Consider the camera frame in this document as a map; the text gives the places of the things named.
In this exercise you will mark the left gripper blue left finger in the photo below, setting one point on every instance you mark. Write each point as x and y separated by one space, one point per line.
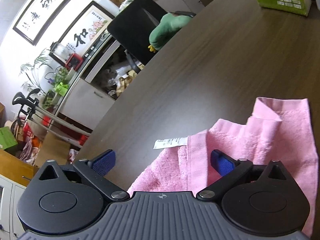
92 173

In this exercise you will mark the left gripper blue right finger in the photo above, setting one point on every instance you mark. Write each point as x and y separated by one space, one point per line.
231 171

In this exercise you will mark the pink terry towel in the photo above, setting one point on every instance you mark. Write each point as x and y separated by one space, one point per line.
276 130

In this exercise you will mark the large brown cardboard box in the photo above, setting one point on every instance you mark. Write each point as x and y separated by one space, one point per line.
53 148

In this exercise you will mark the golf clubs bundle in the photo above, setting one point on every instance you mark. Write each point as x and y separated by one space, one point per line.
29 106

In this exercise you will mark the green cardboard box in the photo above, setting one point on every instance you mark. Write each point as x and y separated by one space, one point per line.
7 140

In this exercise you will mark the potted green plants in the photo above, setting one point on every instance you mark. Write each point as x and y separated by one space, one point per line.
48 76

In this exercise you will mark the white metal filing cabinet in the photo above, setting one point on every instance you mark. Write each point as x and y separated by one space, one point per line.
11 227

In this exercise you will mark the grey sideboard cabinet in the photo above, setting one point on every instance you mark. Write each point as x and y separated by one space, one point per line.
92 93

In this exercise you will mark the red blender base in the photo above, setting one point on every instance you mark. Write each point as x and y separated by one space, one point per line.
74 62

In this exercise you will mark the framed calligraphy picture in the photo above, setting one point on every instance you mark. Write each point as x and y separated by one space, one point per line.
82 33

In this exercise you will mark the black office chair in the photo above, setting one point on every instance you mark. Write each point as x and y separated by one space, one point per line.
132 27

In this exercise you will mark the green plush cushion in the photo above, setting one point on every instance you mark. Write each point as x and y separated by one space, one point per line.
169 25

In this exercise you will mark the long framed calligraphy scroll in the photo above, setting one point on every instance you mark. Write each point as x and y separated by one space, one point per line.
36 18

